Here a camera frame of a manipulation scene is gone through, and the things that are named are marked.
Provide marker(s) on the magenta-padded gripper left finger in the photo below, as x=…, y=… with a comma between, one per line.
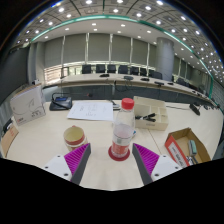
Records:
x=76, y=159

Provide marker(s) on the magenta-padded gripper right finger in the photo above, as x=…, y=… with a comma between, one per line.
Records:
x=146, y=159

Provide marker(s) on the clear red-capped water bottle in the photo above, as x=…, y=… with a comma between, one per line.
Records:
x=122, y=133

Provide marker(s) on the red floral cup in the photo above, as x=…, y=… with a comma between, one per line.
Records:
x=74, y=135

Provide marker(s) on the beige divided tray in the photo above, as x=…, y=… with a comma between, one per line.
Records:
x=150, y=126

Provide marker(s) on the open brown cardboard box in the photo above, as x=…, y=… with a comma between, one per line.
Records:
x=180, y=136

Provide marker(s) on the black clip tool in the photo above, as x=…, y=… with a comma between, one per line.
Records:
x=146, y=117

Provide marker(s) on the black marker pen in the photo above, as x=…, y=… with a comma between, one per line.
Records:
x=191, y=160

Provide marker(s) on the small teal block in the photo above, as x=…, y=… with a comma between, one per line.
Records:
x=192, y=147

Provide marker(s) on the white paper sheet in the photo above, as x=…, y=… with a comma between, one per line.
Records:
x=91, y=111

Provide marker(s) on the black conference microphone unit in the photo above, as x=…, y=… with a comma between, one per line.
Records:
x=7, y=126
x=195, y=109
x=61, y=103

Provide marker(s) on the flat brown cardboard piece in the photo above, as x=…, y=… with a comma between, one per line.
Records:
x=8, y=140

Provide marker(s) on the white printed carton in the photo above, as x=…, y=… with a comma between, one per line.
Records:
x=27, y=106

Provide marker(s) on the long curved conference desk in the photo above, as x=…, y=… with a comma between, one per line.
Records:
x=100, y=80

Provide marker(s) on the row of black chairs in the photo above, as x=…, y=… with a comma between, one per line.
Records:
x=111, y=68

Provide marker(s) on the grey round pillar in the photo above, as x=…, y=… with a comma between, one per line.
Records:
x=165, y=58

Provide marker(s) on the round ceiling lights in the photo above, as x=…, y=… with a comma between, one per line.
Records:
x=148, y=7

